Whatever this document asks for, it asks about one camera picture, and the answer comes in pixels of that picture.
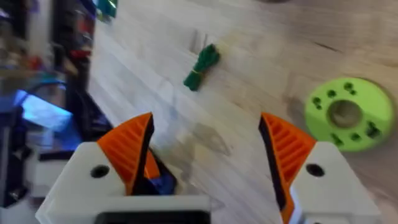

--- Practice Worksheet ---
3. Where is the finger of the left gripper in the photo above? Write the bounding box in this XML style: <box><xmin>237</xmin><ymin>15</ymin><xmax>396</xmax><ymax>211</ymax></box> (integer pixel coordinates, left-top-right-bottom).
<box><xmin>143</xmin><ymin>150</ymin><xmax>162</xmax><ymax>182</ymax></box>

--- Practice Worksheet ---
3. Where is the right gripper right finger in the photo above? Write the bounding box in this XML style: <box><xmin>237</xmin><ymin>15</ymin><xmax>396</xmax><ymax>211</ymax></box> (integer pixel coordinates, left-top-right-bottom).
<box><xmin>257</xmin><ymin>111</ymin><xmax>383</xmax><ymax>224</ymax></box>

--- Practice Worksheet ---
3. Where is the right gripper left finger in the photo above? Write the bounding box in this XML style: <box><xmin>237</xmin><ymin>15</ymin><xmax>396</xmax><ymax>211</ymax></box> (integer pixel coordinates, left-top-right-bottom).
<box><xmin>35</xmin><ymin>112</ymin><xmax>155</xmax><ymax>224</ymax></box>

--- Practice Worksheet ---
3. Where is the green toy vegetable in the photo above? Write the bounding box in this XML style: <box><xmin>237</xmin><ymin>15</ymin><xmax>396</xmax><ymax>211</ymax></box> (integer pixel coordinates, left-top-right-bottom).
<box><xmin>182</xmin><ymin>40</ymin><xmax>233</xmax><ymax>92</ymax></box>

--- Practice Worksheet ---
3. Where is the green disc with holes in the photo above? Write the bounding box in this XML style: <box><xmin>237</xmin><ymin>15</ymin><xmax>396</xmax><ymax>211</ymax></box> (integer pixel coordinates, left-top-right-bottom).
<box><xmin>303</xmin><ymin>77</ymin><xmax>395</xmax><ymax>153</ymax></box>

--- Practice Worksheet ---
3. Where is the shiny teal green object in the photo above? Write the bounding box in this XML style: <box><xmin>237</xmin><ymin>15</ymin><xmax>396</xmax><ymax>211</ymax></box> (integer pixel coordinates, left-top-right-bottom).
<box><xmin>95</xmin><ymin>0</ymin><xmax>118</xmax><ymax>21</ymax></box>

